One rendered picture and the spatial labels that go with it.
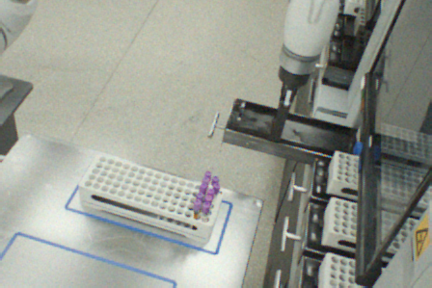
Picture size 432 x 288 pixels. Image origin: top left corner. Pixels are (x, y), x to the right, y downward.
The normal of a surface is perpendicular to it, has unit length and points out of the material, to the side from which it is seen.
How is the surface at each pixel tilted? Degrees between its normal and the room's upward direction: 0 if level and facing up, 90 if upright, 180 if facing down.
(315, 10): 76
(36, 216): 0
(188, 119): 0
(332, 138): 0
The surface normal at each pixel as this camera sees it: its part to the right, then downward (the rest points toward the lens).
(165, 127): 0.14, -0.70
